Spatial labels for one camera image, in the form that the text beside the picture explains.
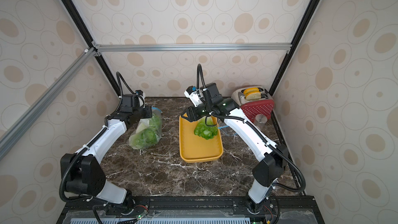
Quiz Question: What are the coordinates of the clear zipper bag blue seal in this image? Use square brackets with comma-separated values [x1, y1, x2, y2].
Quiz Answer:
[128, 106, 163, 150]

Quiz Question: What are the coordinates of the chinese cabbage front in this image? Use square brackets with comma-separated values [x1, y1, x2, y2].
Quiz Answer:
[133, 119, 149, 135]

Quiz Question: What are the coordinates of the clear plastic bag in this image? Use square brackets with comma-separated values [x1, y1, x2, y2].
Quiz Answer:
[218, 121, 238, 137]

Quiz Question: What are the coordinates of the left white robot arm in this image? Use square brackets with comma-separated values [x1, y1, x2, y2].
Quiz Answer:
[59, 90, 152, 208]

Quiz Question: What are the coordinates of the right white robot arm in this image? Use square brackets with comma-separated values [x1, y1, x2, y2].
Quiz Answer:
[181, 98, 287, 204]

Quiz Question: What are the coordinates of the yellow plastic tray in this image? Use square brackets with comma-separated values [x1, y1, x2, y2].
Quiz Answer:
[179, 113, 223, 163]

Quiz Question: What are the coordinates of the red and silver toaster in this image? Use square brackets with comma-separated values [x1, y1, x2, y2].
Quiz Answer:
[231, 86, 275, 122]

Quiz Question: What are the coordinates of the yellow bread slice in toaster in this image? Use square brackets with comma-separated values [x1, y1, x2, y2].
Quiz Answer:
[243, 88, 260, 95]

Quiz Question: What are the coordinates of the pale bread slice in toaster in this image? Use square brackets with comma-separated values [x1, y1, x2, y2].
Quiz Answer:
[245, 91, 261, 101]

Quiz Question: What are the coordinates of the clear jar with metal lid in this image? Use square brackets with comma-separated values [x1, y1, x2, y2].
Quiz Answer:
[254, 114, 268, 129]

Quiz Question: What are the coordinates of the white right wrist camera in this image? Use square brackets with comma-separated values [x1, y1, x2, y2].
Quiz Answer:
[184, 86, 206, 107]

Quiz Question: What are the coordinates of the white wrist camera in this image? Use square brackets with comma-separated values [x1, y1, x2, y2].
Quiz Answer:
[135, 90, 146, 101]
[184, 86, 206, 107]

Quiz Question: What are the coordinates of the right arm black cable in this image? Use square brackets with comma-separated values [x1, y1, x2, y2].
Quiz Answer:
[196, 63, 307, 194]

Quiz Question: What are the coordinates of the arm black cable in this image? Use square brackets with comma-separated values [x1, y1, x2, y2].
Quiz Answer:
[196, 63, 307, 194]
[58, 71, 147, 203]

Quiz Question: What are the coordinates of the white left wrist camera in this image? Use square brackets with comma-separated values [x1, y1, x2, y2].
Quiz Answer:
[135, 90, 146, 101]

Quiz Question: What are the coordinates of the aluminium rail back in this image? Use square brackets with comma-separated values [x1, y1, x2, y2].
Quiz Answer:
[95, 43, 292, 52]

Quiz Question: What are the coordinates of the aluminium rail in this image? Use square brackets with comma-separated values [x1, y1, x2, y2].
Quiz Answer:
[95, 43, 292, 52]
[1, 47, 95, 159]

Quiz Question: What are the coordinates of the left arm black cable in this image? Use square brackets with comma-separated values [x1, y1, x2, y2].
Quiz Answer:
[58, 71, 147, 203]

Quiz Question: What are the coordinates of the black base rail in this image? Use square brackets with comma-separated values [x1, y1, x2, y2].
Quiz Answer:
[57, 195, 324, 224]

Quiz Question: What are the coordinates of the aluminium rail left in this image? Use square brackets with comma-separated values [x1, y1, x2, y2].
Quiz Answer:
[1, 47, 95, 159]

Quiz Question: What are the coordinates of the black corner frame post left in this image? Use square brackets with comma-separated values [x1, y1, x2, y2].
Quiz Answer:
[61, 0, 120, 95]

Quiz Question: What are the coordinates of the black corner frame post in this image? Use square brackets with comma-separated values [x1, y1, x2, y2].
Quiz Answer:
[61, 0, 120, 95]
[269, 0, 321, 96]

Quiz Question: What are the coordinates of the black corner frame post right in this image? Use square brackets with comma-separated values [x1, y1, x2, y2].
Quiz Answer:
[269, 0, 321, 96]

